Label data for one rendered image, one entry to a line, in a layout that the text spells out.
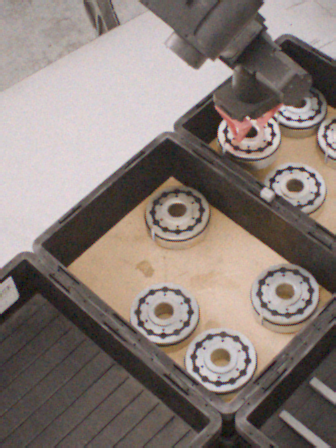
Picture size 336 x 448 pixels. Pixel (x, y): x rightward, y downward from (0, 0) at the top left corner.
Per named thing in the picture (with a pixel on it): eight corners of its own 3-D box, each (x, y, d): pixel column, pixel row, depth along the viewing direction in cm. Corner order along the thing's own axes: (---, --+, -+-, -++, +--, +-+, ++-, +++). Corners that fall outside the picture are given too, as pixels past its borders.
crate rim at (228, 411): (29, 254, 127) (26, 245, 125) (168, 136, 138) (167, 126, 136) (228, 425, 110) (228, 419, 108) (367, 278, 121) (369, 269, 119)
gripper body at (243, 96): (288, 94, 131) (292, 60, 125) (240, 126, 127) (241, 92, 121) (260, 71, 134) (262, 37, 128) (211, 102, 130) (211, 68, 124)
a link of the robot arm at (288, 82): (239, -4, 115) (199, 43, 116) (296, 41, 109) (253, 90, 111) (273, 29, 125) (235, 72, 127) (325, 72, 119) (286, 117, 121)
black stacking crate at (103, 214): (43, 286, 135) (28, 247, 126) (172, 173, 146) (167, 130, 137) (228, 447, 119) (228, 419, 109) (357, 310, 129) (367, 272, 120)
